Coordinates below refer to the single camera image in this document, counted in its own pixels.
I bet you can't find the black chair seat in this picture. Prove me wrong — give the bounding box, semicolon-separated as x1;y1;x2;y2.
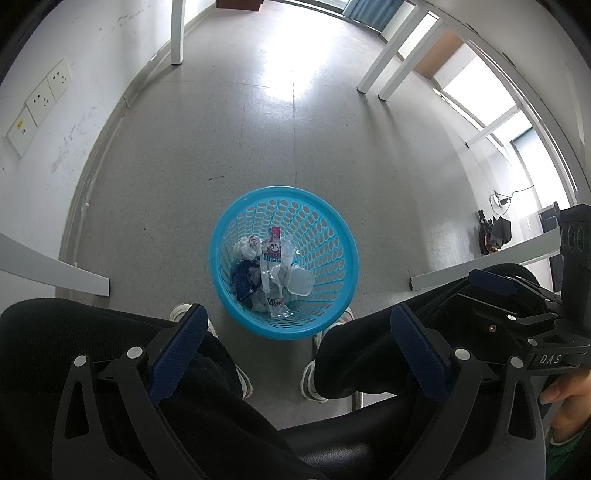
277;397;416;480

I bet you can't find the white wall panel yellow label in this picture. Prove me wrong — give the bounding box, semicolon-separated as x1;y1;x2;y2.
6;104;38;158

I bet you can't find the person's shoe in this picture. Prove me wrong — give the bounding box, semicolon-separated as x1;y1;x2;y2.
168;302;254;400
300;307;356;404

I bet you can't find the person's left shoe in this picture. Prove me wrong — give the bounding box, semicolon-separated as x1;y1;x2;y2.
168;302;254;400

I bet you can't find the pink plastic snack bag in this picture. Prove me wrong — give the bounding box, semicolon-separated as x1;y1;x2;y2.
257;227;294;320

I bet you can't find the white desk frame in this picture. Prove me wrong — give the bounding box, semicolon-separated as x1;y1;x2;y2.
356;0;583;204

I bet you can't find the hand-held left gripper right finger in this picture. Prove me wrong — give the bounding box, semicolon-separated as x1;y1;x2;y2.
390;304;548;480

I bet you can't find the black bag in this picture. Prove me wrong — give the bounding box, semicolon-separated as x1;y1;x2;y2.
478;210;513;256

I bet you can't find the blue wrapper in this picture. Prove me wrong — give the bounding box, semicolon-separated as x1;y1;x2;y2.
230;259;262;303

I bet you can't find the person's right forearm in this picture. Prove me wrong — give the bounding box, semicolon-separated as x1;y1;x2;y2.
547;434;591;480

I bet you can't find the white plastic container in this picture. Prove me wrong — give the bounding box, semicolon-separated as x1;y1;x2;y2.
274;265;317;300

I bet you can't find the white table leg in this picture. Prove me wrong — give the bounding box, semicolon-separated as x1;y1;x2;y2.
171;0;185;65

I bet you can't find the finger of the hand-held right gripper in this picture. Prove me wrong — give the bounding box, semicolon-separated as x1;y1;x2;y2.
468;268;566;308
443;291;564;347

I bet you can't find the white paper ball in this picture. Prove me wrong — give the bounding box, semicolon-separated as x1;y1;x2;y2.
233;234;262;259

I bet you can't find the blue plastic mesh basket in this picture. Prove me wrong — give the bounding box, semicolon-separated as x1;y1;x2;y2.
210;186;360;341

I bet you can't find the black power cable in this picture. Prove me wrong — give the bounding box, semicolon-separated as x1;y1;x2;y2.
492;185;536;206

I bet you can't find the person's right shoe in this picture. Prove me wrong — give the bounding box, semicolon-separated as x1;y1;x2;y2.
300;307;356;404

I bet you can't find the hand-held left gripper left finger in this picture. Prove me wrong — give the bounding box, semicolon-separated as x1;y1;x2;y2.
52;302;209;480

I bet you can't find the dark blue curtain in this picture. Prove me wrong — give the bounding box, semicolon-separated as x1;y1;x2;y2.
344;0;402;33

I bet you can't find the person's right hand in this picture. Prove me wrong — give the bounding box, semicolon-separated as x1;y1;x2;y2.
540;367;591;446

